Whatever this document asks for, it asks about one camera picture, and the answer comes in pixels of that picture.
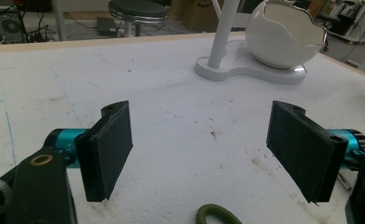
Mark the white metal stand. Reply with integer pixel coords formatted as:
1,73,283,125
338,0,365,46

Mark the black round stool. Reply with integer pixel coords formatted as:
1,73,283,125
107,0,170,38

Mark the white metal post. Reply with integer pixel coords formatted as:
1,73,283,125
51,0,68,42

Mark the white eggshell-shaped holder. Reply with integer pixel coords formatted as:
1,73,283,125
245,0,328,71

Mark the black computer tower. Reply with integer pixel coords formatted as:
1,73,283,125
0,10,28,45

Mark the white desk lamp stand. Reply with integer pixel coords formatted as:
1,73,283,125
193,0,308,86

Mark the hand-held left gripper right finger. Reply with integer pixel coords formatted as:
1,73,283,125
266,100,365,204

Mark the brown cardboard box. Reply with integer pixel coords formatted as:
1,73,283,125
181,0,222,33

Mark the grey box on floor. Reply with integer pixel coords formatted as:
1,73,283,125
95,16,119,37

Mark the black floor cable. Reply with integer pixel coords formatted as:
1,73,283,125
26,11,58,43

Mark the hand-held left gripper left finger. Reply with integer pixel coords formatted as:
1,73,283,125
43,100,134,203

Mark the green braided cable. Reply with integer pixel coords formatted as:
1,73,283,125
195,203,244,224

